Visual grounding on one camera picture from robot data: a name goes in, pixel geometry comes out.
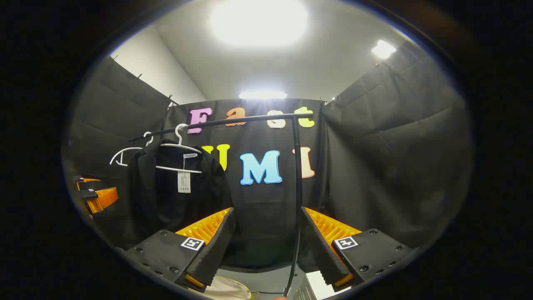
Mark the long ceiling light strip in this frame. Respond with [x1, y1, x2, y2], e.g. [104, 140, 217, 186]
[238, 92, 288, 100]

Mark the small ceiling light panel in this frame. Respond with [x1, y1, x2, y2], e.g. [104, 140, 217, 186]
[371, 40, 397, 59]

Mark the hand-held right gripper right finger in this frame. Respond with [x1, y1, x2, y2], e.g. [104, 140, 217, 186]
[301, 206, 417, 292]

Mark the white plastic box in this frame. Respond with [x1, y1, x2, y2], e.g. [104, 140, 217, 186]
[294, 270, 352, 300]

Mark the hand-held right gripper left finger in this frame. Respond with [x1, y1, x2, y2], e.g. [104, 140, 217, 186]
[125, 207, 237, 292]

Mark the black knit garment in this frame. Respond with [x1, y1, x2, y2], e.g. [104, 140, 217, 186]
[127, 140, 234, 246]

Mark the black metal clothes rack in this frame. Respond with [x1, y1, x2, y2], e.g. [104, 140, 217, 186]
[128, 112, 315, 297]

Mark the beige laundry hamper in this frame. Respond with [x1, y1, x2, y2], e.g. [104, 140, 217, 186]
[204, 274, 252, 300]

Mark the white clothes hanger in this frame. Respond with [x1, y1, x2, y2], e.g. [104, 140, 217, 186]
[110, 131, 154, 167]
[156, 123, 204, 174]

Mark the black backdrop cloth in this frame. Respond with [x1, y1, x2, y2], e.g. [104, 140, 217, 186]
[62, 40, 473, 267]

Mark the large ceiling light panel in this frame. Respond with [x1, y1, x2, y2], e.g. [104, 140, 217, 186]
[210, 0, 309, 46]

